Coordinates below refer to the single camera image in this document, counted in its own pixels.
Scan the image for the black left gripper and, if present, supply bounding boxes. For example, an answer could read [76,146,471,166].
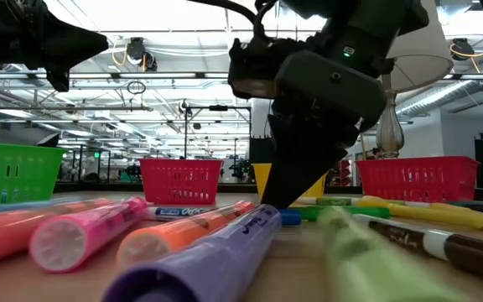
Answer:
[0,0,110,92]

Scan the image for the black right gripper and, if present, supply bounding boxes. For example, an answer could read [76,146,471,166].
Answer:
[228,35,352,210]

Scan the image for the green dry-erase marker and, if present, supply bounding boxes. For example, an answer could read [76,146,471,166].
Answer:
[294,195,368,207]
[293,205,392,222]

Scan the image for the red plastic basket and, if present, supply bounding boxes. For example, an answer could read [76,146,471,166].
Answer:
[138,158,225,206]
[355,155,481,204]

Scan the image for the light green highlighter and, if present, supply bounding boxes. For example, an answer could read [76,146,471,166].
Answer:
[315,206,471,302]

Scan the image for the green plastic basket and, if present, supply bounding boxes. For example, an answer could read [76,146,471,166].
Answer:
[0,141,68,208]

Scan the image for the purple highlighter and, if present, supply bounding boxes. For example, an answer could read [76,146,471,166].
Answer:
[101,203,283,302]

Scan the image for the blue dry-erase marker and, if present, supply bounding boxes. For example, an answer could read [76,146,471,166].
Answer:
[142,204,303,227]

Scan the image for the black cap fine marker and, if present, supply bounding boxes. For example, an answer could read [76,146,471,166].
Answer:
[445,200,483,213]

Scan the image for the pink highlighter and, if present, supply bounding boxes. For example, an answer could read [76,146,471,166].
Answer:
[29,195,149,274]

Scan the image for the yellow plastic basket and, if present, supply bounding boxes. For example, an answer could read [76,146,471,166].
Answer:
[251,162,329,200]

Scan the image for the black background monitor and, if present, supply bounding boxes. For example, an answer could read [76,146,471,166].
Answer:
[248,137,277,165]

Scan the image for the red storage bin rack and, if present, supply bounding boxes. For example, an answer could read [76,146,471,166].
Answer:
[328,159,354,188]

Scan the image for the white shade table lamp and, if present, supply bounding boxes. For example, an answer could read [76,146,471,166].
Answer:
[374,0,455,160]

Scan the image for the black ceiling cable reel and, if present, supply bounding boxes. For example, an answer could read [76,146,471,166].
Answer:
[125,36,159,73]
[449,37,476,62]

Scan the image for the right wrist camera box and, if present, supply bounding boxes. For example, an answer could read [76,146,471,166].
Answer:
[273,49,388,133]

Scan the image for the black background gantry frame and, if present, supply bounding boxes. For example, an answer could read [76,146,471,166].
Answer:
[184,104,252,160]

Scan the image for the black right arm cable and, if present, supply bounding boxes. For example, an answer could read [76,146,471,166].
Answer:
[186,0,283,41]

